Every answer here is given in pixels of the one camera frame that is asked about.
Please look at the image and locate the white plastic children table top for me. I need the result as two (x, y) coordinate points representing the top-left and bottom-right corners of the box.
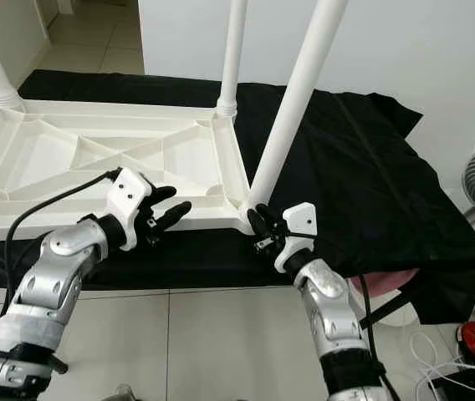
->
(0, 99), (263, 243)

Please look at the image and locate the black table cloth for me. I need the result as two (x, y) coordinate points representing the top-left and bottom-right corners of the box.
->
(0, 69), (475, 327)

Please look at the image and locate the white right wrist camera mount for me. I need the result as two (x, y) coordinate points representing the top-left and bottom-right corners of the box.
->
(275, 202), (319, 275)

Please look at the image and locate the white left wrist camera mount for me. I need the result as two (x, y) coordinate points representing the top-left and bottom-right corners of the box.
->
(108, 167), (155, 247)

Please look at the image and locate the black floor box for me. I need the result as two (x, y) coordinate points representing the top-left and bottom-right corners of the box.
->
(421, 368), (475, 401)

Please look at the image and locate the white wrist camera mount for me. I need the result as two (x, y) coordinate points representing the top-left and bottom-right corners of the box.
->
(108, 167), (155, 247)
(275, 202), (319, 275)

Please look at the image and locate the pink cloth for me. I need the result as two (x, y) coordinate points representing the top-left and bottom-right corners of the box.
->
(350, 269), (418, 295)

